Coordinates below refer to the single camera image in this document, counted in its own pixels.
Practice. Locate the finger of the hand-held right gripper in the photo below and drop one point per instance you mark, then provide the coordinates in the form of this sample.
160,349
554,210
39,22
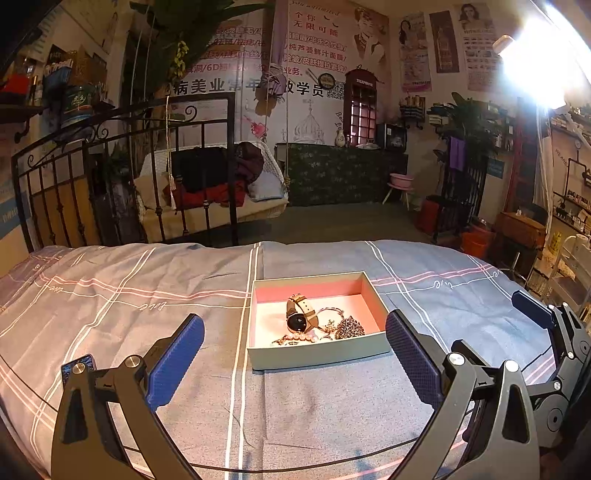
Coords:
531,307

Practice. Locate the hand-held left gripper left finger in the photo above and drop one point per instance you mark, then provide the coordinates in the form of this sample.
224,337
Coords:
178,360

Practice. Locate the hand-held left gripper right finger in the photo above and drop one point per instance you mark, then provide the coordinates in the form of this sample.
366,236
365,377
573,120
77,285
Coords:
413,364

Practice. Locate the pink-lined jewelry box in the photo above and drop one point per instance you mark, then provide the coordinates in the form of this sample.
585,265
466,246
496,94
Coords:
318,357

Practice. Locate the grey plaid bedsheet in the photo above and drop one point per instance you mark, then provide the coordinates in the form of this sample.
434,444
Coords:
138,332

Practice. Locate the white cart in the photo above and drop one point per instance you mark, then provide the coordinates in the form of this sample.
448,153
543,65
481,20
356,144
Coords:
572,281

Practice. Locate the wooden box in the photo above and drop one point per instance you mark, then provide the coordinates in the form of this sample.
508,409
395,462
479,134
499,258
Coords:
521,228

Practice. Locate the orange bucket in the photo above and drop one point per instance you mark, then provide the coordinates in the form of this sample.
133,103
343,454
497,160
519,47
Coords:
478,244

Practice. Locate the smartphone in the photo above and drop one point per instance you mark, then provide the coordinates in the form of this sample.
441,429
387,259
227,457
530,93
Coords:
87,357

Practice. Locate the black iron rack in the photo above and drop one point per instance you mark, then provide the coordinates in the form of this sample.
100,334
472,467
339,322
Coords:
461,198

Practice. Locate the red bin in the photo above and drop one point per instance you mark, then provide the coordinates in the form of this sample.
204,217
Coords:
427,214

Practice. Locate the red cloth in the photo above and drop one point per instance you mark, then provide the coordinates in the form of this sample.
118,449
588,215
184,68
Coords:
217,194

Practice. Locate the purple cloth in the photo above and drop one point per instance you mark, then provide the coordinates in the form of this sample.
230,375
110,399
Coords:
458,152

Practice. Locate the white stool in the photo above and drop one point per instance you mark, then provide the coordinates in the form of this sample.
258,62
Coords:
395,194

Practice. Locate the white hanging swing bench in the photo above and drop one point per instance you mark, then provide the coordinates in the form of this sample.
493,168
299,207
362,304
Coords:
263,210

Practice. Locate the pink basin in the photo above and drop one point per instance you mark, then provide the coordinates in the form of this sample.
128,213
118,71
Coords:
401,180

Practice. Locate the grey pillow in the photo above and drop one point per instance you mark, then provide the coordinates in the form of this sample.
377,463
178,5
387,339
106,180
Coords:
265,189

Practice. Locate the pile of dark clothes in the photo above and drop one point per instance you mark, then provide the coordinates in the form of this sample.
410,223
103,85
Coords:
198,166

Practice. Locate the green potted plant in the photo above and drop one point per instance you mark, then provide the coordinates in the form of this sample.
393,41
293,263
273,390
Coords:
471,120

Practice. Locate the green patterned cabinet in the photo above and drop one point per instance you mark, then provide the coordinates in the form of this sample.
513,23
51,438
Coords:
332,175

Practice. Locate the small black television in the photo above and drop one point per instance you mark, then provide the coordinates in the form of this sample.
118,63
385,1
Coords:
391,136

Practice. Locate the white vase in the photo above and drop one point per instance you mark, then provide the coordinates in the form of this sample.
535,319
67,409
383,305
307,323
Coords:
340,138

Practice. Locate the bright lamp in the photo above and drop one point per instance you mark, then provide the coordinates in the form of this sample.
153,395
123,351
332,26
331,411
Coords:
535,60

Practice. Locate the teal paint can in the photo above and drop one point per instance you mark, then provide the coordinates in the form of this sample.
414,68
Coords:
81,104

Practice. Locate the red phone booth cabinet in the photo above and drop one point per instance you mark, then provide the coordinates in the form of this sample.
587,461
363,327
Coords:
358,85

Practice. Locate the black iron bed frame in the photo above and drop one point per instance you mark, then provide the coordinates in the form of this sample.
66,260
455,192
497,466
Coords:
232,161

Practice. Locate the large wall poster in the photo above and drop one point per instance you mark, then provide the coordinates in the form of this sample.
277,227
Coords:
478,46

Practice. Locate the printed wall banner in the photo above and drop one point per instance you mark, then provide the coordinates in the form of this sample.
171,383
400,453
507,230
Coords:
221,87

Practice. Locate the narrow dark wall poster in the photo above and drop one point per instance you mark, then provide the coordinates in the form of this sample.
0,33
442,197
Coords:
444,41

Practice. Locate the pink wall poster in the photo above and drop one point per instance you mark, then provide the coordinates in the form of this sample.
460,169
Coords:
415,50

